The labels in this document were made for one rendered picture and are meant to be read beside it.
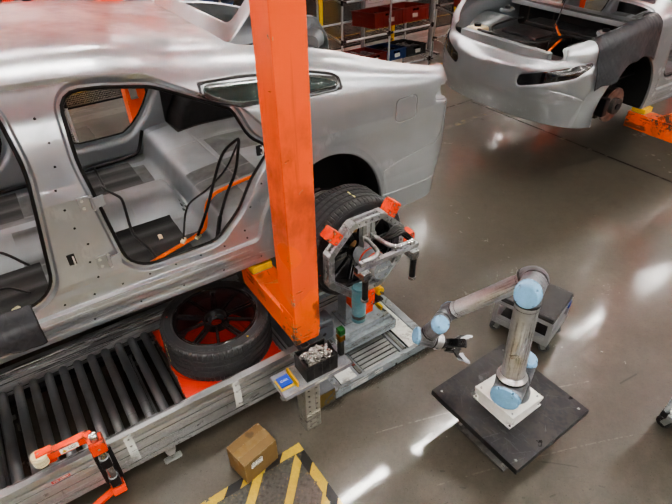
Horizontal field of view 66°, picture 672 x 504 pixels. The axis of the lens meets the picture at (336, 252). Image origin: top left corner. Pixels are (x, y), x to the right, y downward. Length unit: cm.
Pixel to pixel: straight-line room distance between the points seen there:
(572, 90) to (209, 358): 365
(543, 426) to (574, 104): 294
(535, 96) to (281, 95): 322
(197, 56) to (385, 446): 233
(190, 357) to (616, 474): 243
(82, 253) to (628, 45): 437
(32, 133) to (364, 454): 232
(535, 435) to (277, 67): 221
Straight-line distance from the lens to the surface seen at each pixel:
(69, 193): 263
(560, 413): 318
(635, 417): 374
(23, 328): 294
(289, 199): 237
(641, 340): 424
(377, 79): 316
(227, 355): 304
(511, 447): 297
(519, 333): 253
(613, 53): 507
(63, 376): 356
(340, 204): 290
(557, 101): 502
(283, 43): 211
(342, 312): 350
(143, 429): 300
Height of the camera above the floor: 271
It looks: 37 degrees down
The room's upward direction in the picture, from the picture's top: 1 degrees counter-clockwise
